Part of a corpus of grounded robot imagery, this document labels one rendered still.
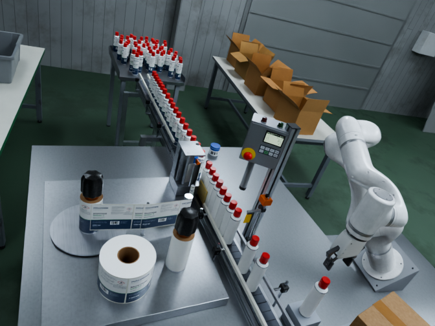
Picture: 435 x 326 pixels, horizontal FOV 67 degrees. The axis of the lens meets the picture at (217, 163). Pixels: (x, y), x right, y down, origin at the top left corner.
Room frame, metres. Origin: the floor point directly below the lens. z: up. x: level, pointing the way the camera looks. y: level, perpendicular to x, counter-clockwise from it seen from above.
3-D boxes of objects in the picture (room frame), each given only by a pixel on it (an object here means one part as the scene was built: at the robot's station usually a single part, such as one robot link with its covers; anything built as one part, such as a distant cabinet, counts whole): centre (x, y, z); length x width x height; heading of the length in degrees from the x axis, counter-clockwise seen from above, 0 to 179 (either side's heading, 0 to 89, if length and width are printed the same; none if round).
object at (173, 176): (1.47, 0.14, 1.01); 0.14 x 0.13 x 0.26; 31
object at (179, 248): (0.95, 0.05, 1.03); 0.09 x 0.09 x 0.30
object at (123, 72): (3.23, 0.98, 0.46); 0.72 x 0.62 x 0.93; 31
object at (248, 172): (1.35, -0.15, 1.18); 0.04 x 0.04 x 0.21
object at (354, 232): (0.87, -0.50, 1.38); 0.09 x 0.08 x 0.03; 121
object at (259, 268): (0.94, -0.28, 0.98); 0.05 x 0.05 x 0.20
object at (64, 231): (1.00, 0.45, 0.89); 0.31 x 0.31 x 0.01
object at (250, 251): (1.02, -0.24, 0.98); 0.05 x 0.05 x 0.20
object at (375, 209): (0.87, -0.51, 1.47); 0.09 x 0.08 x 0.13; 101
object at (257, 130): (1.30, -0.17, 1.38); 0.17 x 0.10 x 0.19; 86
